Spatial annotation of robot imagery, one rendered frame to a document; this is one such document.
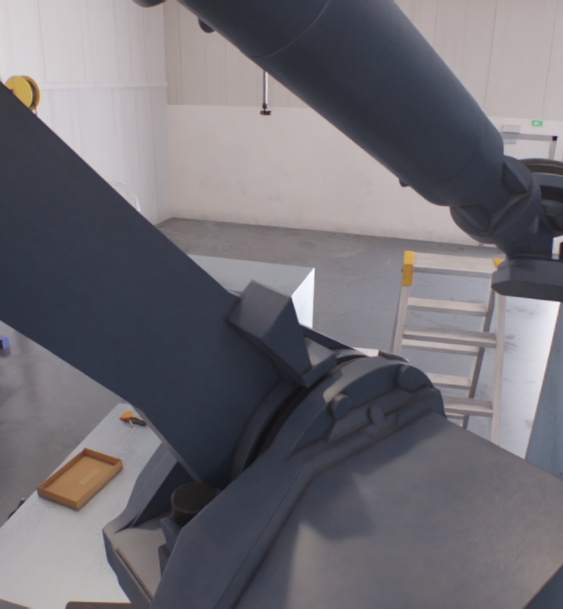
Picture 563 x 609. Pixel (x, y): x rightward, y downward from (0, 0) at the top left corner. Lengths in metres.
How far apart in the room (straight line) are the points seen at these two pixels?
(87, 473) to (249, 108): 9.22
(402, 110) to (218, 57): 11.52
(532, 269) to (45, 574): 2.74
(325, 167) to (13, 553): 9.51
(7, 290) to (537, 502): 0.59
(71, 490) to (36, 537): 0.38
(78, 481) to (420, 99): 3.31
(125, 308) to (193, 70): 11.71
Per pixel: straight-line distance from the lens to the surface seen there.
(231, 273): 4.10
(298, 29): 0.48
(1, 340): 7.04
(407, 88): 0.56
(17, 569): 3.24
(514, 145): 11.15
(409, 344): 2.35
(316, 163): 11.48
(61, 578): 3.13
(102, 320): 0.62
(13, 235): 0.57
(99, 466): 3.74
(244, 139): 11.88
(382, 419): 0.74
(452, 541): 0.61
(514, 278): 0.91
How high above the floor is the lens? 2.88
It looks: 22 degrees down
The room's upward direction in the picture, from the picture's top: 1 degrees clockwise
